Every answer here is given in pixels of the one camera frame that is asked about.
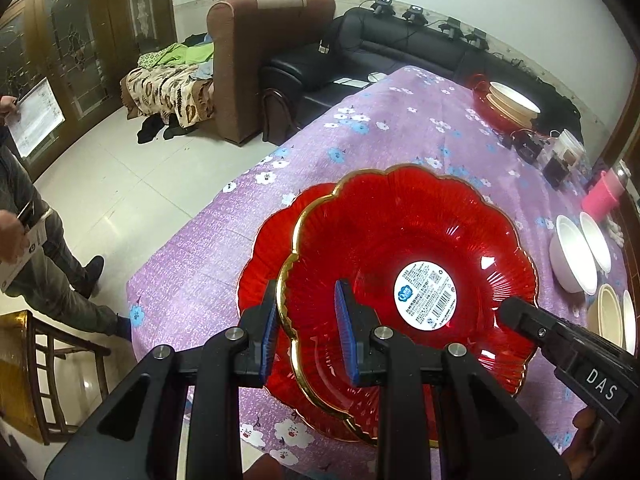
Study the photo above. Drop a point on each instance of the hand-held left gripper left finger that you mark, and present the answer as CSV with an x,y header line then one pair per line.
x,y
271,330

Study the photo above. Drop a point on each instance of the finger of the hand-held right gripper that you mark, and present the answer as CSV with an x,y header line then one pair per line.
x,y
525,322

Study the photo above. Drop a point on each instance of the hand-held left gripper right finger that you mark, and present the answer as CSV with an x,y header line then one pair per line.
x,y
345,330

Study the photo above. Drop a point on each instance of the cream plates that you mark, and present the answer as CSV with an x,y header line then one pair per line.
x,y
607,315

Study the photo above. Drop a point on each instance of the red labelled glass plate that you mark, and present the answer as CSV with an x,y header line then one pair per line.
x,y
450,220

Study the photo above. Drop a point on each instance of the far stack of plates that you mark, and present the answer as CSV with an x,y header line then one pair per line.
x,y
492,116

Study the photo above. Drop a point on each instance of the person's right hand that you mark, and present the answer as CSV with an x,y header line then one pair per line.
x,y
583,418

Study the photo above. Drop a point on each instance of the cream plastic bowl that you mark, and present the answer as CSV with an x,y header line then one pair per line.
x,y
631,317
512,95
522,120

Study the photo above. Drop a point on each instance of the white bowl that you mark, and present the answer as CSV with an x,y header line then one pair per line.
x,y
570,260
595,240

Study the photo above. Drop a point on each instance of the pink cup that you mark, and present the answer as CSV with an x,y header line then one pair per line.
x,y
602,195

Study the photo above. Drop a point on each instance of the dark small box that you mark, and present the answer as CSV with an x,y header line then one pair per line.
x,y
555,172

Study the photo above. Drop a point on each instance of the dark brown handbag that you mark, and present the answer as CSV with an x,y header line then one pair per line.
x,y
277,120

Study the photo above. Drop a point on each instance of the wooden chair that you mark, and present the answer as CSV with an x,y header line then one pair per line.
x,y
50,340

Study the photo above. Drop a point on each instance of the black clothing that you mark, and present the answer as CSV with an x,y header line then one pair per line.
x,y
150,130

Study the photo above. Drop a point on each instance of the white flat item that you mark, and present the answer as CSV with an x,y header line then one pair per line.
x,y
349,81

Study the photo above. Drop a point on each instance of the white round item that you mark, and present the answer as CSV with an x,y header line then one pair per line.
x,y
377,77

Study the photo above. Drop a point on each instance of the white booklet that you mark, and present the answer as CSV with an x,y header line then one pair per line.
x,y
25,255

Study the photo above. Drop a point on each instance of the leaf patterned blanket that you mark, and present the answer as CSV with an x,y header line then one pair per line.
x,y
170,90

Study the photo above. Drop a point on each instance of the brown armchair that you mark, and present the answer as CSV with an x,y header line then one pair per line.
x,y
240,70

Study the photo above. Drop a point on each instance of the gold cushion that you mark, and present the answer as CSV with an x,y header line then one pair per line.
x,y
12,370

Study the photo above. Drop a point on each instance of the black leather sofa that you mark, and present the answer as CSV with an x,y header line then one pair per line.
x,y
380,45

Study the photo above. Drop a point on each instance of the green cloth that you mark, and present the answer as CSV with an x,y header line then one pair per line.
x,y
192,52

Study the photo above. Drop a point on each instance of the white paper sheet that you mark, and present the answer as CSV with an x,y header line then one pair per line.
x,y
37,115

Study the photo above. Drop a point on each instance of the wooden glass door cabinet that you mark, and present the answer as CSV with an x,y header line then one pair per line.
x,y
75,35

